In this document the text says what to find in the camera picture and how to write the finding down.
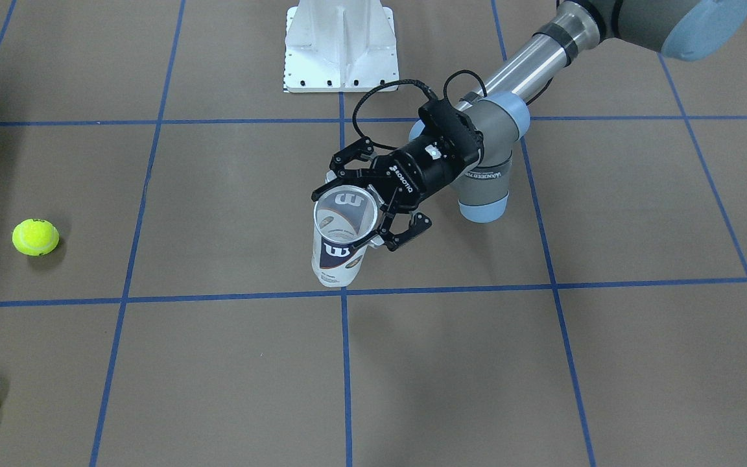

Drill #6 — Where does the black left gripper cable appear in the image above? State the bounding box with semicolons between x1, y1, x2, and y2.
351;69;488;152

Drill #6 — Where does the clear tennis ball can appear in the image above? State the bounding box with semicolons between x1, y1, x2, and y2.
311;186;379;289

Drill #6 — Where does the yellow tennis ball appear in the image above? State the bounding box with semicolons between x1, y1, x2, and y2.
12;219;60;256

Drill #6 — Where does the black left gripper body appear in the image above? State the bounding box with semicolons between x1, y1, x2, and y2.
373;133;481;212

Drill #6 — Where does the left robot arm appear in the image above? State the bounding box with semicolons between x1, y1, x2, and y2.
311;1;747;259

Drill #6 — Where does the brown paper table mat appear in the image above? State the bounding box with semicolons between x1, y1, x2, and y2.
0;1;747;466

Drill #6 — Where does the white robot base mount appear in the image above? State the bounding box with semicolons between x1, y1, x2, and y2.
283;1;400;93

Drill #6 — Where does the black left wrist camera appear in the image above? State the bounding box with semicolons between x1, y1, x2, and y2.
418;98;484;163

